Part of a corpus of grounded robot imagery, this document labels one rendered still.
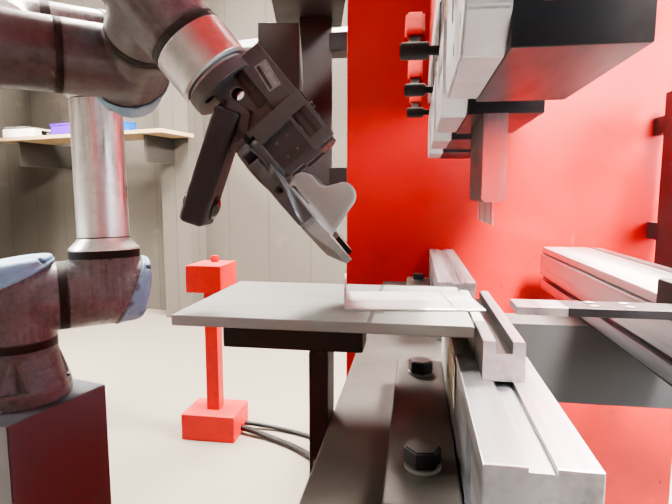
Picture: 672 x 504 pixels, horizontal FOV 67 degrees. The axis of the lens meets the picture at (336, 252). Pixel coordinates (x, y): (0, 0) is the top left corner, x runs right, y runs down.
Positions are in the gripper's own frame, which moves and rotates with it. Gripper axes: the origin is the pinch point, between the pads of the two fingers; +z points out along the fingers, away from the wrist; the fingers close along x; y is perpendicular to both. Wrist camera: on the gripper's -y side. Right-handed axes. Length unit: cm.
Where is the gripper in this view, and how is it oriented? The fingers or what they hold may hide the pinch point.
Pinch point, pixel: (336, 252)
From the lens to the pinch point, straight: 50.5
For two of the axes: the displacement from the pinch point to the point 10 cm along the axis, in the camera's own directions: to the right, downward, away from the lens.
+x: 0.4, -1.3, 9.9
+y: 7.7, -6.3, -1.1
